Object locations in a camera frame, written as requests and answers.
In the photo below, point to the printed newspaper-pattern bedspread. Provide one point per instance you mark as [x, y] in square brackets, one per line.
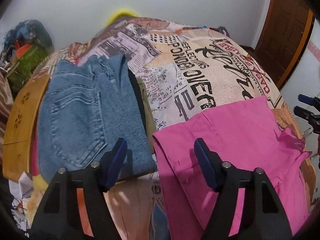
[179, 81]

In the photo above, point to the olive green folded garment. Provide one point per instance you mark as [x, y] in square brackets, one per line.
[150, 123]

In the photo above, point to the pile of clothes on basket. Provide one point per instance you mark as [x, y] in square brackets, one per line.
[27, 32]

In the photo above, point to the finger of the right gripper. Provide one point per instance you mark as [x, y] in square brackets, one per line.
[306, 99]
[312, 119]

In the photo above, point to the pink pants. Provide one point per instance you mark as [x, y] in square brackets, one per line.
[243, 133]

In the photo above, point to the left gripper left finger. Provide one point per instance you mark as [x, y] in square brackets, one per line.
[58, 216]

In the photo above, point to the white crumpled paper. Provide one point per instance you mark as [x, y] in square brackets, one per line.
[21, 192]

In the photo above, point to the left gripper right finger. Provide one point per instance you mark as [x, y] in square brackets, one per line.
[263, 215]

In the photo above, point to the wooden door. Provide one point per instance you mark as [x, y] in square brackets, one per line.
[284, 37]

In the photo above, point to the green storage basket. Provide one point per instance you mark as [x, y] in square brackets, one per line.
[22, 70]

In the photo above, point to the folded blue jeans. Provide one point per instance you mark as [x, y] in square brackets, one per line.
[83, 113]

